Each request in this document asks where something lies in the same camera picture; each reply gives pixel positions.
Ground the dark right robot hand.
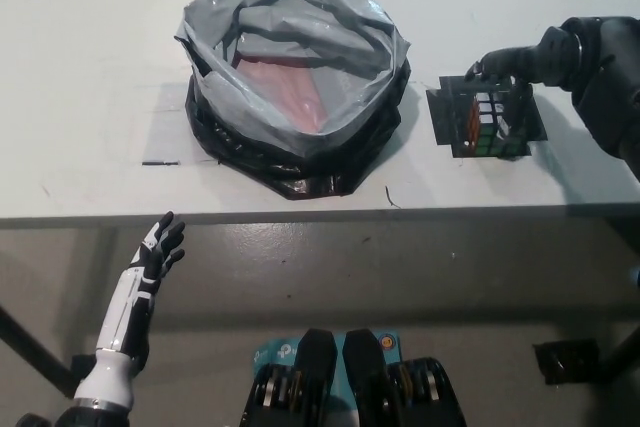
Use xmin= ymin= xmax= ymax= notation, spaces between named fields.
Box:
xmin=462 ymin=21 xmax=584 ymax=158

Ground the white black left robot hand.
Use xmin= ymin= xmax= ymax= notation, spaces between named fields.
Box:
xmin=94 ymin=211 xmax=187 ymax=356

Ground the rubik's cube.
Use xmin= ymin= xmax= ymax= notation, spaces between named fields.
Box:
xmin=467 ymin=91 xmax=516 ymax=158

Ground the grey and black plastic bag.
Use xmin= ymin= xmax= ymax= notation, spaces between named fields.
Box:
xmin=173 ymin=0 xmax=412 ymax=203

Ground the black tape square patch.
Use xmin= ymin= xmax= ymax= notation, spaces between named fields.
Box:
xmin=425 ymin=74 xmax=546 ymax=161

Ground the black table leg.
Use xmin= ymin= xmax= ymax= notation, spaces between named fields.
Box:
xmin=0 ymin=304 xmax=84 ymax=401
xmin=597 ymin=316 xmax=640 ymax=388

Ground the clear tape rectangle patch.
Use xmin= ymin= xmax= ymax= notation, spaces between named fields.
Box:
xmin=142 ymin=84 xmax=201 ymax=167

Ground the red plastic sheet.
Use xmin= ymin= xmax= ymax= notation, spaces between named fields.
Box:
xmin=232 ymin=60 xmax=331 ymax=136

